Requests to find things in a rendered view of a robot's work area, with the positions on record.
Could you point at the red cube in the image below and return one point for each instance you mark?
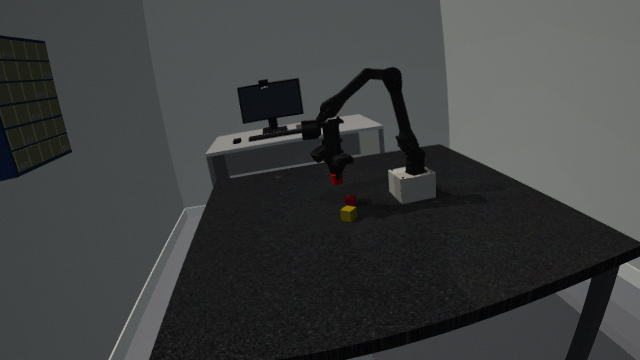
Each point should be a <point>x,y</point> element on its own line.
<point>334,181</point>
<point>350,201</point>

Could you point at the yellow cube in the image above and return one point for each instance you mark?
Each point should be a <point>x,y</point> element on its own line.
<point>349,213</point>

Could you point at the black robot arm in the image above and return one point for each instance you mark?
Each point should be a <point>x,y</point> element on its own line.
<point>406,139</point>

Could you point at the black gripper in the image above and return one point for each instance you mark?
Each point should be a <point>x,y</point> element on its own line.
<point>337,162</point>

